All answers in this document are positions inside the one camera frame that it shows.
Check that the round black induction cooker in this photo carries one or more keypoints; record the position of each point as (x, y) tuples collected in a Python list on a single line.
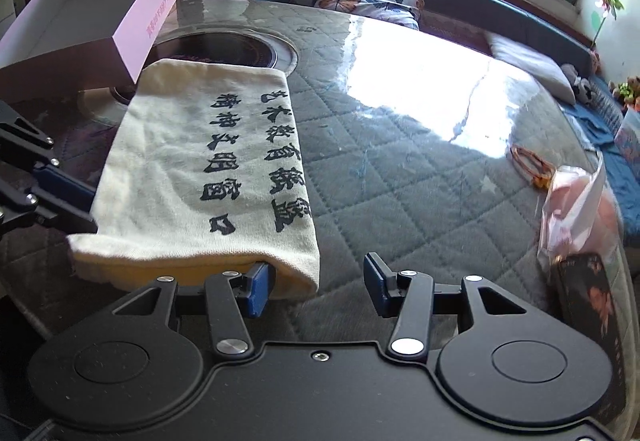
[(220, 51)]

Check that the grey quilted table cover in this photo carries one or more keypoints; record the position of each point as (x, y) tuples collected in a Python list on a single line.
[(400, 201)]

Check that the pink and white plastic bag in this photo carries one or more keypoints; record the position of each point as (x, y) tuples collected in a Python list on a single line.
[(575, 216)]

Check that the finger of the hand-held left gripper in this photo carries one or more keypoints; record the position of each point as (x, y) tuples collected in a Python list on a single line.
[(60, 181), (45, 213)]

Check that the black smartphone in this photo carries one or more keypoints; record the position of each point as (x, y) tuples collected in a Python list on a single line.
[(590, 311)]

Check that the white pillow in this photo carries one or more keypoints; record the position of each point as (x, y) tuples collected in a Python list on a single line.
[(535, 63)]

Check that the clear plastic storage box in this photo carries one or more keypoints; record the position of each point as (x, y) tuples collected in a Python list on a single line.
[(630, 138)]

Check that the brown teddy bear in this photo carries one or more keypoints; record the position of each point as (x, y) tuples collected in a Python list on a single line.
[(631, 93)]

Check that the colourful pinwheel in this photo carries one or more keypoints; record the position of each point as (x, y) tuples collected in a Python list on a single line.
[(607, 3)]

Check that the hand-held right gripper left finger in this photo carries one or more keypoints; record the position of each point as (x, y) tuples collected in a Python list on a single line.
[(259, 291)]

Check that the pink cardboard box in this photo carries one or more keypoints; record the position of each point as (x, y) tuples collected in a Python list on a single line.
[(75, 11)]

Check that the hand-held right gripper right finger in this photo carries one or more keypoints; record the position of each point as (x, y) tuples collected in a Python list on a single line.
[(376, 283)]

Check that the pink plush toy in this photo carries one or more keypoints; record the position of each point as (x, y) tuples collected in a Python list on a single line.
[(594, 60)]

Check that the cream canvas shopping bag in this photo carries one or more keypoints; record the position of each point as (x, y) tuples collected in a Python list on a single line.
[(175, 171)]

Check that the blue blanket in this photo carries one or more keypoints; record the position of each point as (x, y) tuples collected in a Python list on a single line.
[(622, 186)]

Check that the black and white plush toy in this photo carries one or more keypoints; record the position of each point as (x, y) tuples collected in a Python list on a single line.
[(580, 88)]

